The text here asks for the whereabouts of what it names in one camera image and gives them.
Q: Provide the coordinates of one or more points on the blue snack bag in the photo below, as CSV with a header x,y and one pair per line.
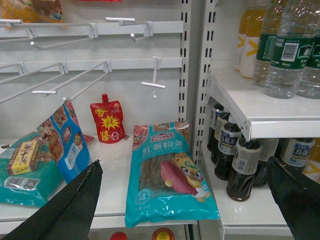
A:
x,y
65,141

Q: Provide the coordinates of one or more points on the teal sweet potato noodle bag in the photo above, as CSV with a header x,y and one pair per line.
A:
x,y
165,184

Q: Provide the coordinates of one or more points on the clear water bottle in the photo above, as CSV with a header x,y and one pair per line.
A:
x,y
293,45

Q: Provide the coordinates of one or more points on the red sauce pouch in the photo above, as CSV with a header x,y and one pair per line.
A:
x,y
108,118

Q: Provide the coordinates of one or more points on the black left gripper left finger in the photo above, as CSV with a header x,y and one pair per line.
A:
x,y
69,214

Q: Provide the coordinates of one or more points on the white metal shelf board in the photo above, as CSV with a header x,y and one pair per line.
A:
x,y
258,115

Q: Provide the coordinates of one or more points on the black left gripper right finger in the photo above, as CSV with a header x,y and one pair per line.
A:
x,y
298,198

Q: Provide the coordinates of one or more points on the dark oolong tea bottle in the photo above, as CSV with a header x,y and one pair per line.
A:
x,y
243,169

